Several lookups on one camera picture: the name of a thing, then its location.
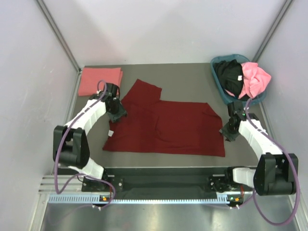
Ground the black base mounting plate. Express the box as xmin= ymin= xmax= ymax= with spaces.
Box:
xmin=81 ymin=167 xmax=253 ymax=200

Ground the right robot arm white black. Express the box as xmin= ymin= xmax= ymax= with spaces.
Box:
xmin=208 ymin=102 xmax=298 ymax=196

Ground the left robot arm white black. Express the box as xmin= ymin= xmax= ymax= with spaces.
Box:
xmin=53 ymin=80 xmax=127 ymax=191

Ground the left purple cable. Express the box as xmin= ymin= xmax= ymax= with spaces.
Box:
xmin=54 ymin=79 xmax=117 ymax=195

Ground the folded coral red t-shirt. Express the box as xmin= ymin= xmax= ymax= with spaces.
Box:
xmin=78 ymin=67 xmax=123 ymax=96

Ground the grey slotted cable duct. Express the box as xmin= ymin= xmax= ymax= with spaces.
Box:
xmin=48 ymin=194 xmax=243 ymax=205

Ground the black t-shirt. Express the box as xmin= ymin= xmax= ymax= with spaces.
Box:
xmin=212 ymin=59 xmax=249 ymax=104

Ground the pink t-shirt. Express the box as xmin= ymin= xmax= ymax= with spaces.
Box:
xmin=238 ymin=62 xmax=271 ymax=99

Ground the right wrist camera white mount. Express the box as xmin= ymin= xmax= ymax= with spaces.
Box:
xmin=247 ymin=113 xmax=259 ymax=120

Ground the teal plastic basket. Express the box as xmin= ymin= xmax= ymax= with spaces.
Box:
xmin=210 ymin=54 xmax=271 ymax=105

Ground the dark red t-shirt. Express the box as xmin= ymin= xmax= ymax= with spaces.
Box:
xmin=103 ymin=79 xmax=225 ymax=157

